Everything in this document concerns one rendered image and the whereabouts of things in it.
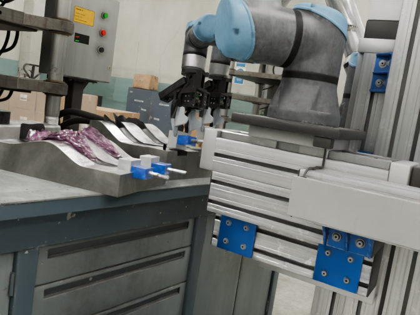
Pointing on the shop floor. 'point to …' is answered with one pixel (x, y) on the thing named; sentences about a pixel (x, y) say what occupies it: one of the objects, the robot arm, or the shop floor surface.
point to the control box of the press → (84, 47)
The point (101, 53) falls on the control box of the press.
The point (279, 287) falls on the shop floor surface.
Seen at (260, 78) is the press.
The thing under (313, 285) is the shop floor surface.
